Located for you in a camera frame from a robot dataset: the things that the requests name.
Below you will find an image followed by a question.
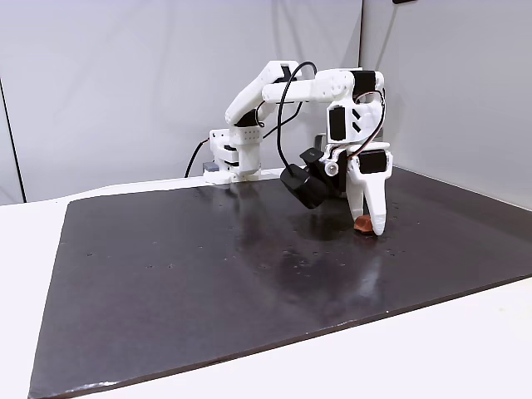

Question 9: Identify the black table mat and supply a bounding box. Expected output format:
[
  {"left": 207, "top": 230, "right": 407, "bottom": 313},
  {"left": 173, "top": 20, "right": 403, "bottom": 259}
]
[{"left": 27, "top": 165, "right": 532, "bottom": 399}]

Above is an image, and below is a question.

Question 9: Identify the black power cable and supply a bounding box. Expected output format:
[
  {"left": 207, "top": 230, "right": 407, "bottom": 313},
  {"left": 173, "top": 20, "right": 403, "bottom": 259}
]
[{"left": 184, "top": 140, "right": 214, "bottom": 179}]

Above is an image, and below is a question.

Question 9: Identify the black webcam cable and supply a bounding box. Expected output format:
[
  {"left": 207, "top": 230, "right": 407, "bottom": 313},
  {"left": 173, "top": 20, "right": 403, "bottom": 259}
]
[{"left": 276, "top": 61, "right": 319, "bottom": 171}]

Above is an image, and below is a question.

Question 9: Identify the black webcam with clip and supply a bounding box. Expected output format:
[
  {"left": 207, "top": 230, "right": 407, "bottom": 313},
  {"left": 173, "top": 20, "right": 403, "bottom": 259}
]
[{"left": 279, "top": 147, "right": 348, "bottom": 210}]

